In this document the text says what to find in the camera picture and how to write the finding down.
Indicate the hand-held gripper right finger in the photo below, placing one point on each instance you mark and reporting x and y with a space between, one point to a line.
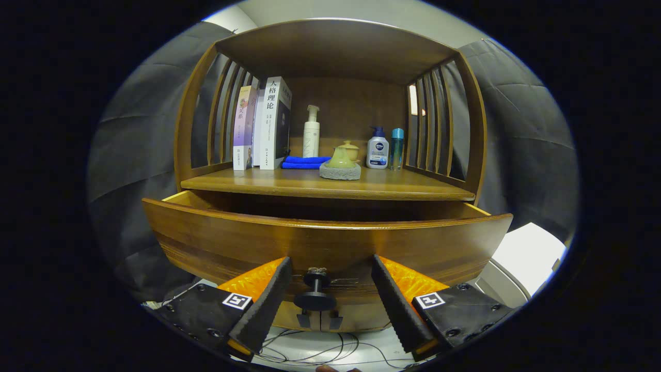
397 310

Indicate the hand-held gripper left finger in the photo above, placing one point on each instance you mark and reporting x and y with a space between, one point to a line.
268 305

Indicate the black round drawer knob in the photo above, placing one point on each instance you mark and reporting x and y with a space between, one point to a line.
315 300

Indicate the wooden drawer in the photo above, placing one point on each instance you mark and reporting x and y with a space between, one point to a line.
335 243

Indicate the green item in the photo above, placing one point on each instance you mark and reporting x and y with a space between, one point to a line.
341 170

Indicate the wooden countertop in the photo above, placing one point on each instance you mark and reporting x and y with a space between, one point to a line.
392 183

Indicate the wooden cabinet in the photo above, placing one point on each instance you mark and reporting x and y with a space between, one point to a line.
335 51

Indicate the white appliance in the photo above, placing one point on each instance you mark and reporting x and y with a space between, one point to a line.
526 253

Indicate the blue folded cloth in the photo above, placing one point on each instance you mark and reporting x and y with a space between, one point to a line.
304 161

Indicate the white bottle with blue pump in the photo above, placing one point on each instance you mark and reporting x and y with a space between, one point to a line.
377 152

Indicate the clear blue bottle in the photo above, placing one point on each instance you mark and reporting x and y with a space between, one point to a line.
396 150

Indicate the yellow lidded teacup with saucer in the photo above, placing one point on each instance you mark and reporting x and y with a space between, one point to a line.
351 151

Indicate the thin white book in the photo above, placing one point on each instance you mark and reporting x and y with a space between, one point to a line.
258 134

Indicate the white book with dark cover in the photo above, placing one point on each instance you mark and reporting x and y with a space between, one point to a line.
271 129

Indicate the purple book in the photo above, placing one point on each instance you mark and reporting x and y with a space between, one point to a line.
242 129

